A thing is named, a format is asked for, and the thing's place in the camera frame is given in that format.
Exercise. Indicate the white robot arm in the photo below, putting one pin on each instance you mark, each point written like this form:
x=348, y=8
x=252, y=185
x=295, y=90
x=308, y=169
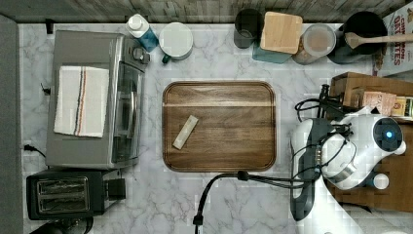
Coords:
x=344, y=153

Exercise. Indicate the wooden cutting board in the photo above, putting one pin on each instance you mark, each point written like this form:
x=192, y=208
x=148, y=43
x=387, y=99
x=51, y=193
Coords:
x=236, y=130

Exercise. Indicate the white lidded green mug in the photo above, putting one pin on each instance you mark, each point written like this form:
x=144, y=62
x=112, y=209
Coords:
x=176, y=41

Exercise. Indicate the silver toaster oven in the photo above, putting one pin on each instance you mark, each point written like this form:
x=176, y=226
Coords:
x=126, y=61

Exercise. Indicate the dark empty glass cup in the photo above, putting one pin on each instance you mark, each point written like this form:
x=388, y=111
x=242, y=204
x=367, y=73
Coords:
x=248, y=28

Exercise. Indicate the teal canister wooden lid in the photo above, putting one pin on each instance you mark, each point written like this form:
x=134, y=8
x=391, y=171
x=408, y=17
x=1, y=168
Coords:
x=279, y=39

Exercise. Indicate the blue liquid soap bottle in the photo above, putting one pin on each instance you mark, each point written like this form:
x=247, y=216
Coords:
x=141, y=30

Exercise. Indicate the striped white kitchen towel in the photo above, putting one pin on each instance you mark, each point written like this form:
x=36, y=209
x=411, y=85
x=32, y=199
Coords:
x=81, y=101

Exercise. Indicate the clear jar with granola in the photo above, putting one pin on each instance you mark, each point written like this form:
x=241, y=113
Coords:
x=317, y=41

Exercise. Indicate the wooden spoon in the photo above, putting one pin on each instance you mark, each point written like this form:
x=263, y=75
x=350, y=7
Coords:
x=353, y=40

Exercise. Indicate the black slot toaster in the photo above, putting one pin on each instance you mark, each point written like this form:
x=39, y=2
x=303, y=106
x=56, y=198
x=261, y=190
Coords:
x=58, y=194

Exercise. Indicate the black utensil pot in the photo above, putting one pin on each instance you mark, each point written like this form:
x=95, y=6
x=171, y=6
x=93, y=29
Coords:
x=365, y=25

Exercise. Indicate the cinnamon cereal box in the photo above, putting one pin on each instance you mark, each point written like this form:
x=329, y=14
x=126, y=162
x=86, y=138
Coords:
x=396, y=59

